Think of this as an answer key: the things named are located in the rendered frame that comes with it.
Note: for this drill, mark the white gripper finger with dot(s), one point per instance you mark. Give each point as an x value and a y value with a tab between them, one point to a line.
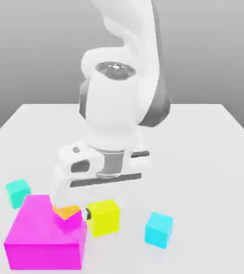
87	214

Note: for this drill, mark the small cyan cube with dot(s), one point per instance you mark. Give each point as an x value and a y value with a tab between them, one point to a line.
158	231

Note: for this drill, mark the small teal cube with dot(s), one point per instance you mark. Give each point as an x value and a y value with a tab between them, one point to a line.
17	192

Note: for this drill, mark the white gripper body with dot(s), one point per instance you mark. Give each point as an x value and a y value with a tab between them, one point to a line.
104	189

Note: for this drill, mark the small magenta cube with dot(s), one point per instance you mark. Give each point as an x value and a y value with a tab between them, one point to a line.
70	224

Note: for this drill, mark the large magenta box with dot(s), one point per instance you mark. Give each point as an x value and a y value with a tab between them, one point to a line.
38	252

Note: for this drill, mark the small orange cube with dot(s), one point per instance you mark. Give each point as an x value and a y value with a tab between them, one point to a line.
66	212

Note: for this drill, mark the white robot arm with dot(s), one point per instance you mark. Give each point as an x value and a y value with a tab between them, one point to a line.
113	107

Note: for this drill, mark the small yellow cube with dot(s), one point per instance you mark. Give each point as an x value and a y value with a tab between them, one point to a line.
103	220

